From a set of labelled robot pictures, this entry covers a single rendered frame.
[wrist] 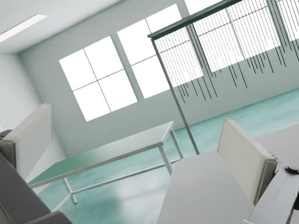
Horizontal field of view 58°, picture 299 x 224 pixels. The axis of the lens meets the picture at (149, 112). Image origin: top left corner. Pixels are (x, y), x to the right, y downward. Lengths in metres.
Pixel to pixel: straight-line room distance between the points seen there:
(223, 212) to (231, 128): 0.13
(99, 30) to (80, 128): 2.59
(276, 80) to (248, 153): 6.36
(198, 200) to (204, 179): 0.05
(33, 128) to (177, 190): 0.26
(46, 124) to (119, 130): 6.80
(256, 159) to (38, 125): 0.13
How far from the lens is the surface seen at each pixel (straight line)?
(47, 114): 0.20
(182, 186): 0.39
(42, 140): 0.19
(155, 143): 3.06
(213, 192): 0.35
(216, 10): 3.54
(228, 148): 0.20
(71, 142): 7.66
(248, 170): 0.18
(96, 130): 7.22
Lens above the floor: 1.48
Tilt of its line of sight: 7 degrees down
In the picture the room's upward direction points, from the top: 23 degrees counter-clockwise
